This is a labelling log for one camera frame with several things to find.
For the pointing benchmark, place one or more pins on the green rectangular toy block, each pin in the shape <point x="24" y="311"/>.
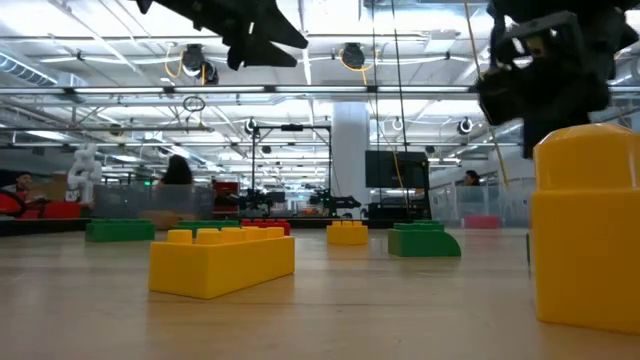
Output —
<point x="120" y="232"/>
<point x="205" y="225"/>

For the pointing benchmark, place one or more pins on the long ceiling light bar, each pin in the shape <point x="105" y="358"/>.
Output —
<point x="320" y="89"/>

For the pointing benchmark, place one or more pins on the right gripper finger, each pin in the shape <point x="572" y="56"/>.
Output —
<point x="528" y="140"/>

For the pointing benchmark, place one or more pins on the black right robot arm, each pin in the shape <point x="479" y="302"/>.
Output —
<point x="620" y="20"/>

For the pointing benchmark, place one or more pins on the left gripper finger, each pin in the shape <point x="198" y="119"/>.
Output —
<point x="260" y="57"/>
<point x="280" y="32"/>

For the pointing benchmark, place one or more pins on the silver ventilation duct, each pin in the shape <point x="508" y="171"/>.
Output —
<point x="20" y="67"/>

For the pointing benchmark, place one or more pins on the person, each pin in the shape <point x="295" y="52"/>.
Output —
<point x="22" y="181"/>
<point x="471" y="178"/>
<point x="176" y="172"/>

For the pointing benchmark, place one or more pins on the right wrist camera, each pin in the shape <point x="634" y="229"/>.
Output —
<point x="542" y="40"/>

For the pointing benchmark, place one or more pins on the clear plastic bin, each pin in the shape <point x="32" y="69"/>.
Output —
<point x="450" y="210"/>

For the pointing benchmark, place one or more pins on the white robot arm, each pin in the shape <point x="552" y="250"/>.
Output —
<point x="85" y="175"/>

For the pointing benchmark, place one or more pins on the white pillar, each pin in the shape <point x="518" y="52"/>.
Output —
<point x="350" y="150"/>

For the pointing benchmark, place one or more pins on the red cabinet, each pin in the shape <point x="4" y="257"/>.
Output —
<point x="226" y="190"/>

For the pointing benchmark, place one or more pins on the small yellow toy block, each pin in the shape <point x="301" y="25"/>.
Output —
<point x="585" y="250"/>
<point x="347" y="235"/>

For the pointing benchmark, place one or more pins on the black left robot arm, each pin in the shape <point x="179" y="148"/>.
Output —
<point x="180" y="5"/>

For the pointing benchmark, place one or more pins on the black monitor screen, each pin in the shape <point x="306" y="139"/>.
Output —
<point x="382" y="170"/>

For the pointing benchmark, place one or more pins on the small green toy block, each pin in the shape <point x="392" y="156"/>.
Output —
<point x="420" y="245"/>

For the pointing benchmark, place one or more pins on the grey translucent plastic bin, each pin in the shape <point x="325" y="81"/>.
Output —
<point x="125" y="200"/>

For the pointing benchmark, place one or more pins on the long yellow toy block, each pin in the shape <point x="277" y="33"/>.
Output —
<point x="220" y="265"/>

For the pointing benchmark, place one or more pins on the yellow rectangular toy block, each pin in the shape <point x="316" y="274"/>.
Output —
<point x="162" y="220"/>

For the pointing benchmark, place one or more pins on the black aluminium table frame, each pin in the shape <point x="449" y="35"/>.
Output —
<point x="45" y="227"/>

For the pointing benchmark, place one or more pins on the red rectangular toy block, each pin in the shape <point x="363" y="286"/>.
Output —
<point x="265" y="223"/>
<point x="481" y="222"/>

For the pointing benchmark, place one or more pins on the distant black robot station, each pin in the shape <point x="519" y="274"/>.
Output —
<point x="292" y="128"/>

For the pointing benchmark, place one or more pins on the red furniture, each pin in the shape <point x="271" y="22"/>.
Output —
<point x="62" y="210"/>

